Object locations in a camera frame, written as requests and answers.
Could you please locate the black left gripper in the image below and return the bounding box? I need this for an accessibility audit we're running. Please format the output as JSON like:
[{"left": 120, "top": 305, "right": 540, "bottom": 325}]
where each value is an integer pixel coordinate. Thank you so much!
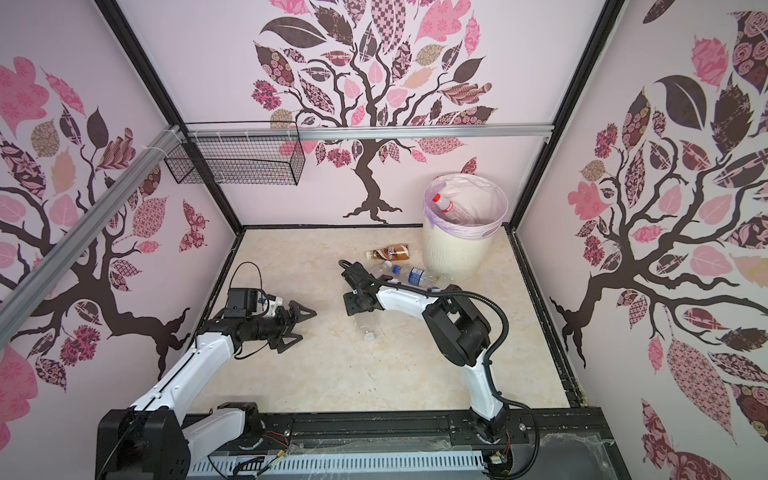
[{"left": 247, "top": 300, "right": 317, "bottom": 353}]

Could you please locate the white bottle red cap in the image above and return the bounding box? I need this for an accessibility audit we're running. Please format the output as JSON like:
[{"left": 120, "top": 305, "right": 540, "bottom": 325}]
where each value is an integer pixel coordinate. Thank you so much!
[{"left": 432, "top": 193, "right": 475, "bottom": 225}]

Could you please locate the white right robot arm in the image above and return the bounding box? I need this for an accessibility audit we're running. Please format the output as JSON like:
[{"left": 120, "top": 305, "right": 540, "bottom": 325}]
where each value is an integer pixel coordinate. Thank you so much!
[{"left": 343, "top": 275, "right": 509, "bottom": 442}]

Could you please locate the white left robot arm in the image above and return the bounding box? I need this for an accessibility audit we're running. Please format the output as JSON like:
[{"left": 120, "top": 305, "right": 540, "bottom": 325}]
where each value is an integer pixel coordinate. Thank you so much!
[{"left": 95, "top": 288, "right": 317, "bottom": 479}]

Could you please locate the white bin purple bag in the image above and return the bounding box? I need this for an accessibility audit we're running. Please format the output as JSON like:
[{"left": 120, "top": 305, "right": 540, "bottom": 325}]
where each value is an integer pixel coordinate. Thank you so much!
[{"left": 422, "top": 173, "right": 509, "bottom": 280}]

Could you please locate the black corrugated cable hose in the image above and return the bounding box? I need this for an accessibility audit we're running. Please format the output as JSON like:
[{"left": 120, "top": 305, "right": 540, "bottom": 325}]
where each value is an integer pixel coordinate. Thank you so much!
[{"left": 337, "top": 259, "right": 541, "bottom": 480}]

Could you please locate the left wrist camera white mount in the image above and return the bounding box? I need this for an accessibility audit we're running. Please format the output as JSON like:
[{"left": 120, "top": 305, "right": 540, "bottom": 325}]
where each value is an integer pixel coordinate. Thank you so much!
[{"left": 258, "top": 293, "right": 283, "bottom": 318}]

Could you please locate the white slotted cable duct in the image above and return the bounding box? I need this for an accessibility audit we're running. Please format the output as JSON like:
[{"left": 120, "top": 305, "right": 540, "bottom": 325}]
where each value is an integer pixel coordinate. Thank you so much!
[{"left": 188, "top": 451, "right": 485, "bottom": 479}]

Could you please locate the black wire basket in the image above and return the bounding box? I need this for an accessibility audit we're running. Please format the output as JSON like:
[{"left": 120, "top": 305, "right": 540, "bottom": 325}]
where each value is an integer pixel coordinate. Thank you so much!
[{"left": 165, "top": 120, "right": 306, "bottom": 186}]

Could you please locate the aluminium rail back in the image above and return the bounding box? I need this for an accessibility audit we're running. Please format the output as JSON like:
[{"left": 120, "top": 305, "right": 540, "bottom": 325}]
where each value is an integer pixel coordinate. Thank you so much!
[{"left": 188, "top": 123, "right": 554, "bottom": 141}]

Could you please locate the aluminium rail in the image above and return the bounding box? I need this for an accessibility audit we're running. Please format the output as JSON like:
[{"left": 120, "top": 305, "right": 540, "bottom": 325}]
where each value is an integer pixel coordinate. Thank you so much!
[
  {"left": 188, "top": 123, "right": 554, "bottom": 141},
  {"left": 1, "top": 125, "right": 182, "bottom": 345}
]

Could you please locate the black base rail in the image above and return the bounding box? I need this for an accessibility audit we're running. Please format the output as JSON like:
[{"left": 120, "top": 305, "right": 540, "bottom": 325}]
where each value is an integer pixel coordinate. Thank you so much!
[{"left": 216, "top": 407, "right": 612, "bottom": 453}]

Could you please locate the aluminium rail left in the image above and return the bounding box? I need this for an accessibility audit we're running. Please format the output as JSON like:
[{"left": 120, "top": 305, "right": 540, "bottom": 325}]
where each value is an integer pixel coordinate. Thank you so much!
[{"left": 1, "top": 125, "right": 182, "bottom": 345}]

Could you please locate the black corner frame post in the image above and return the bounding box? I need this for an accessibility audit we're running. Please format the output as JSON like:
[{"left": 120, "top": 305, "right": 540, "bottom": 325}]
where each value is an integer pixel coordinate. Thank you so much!
[{"left": 95, "top": 0, "right": 243, "bottom": 235}]

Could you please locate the black right corner post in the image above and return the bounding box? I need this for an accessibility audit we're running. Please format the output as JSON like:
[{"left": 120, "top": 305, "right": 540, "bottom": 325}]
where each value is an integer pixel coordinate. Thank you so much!
[{"left": 507, "top": 0, "right": 626, "bottom": 233}]

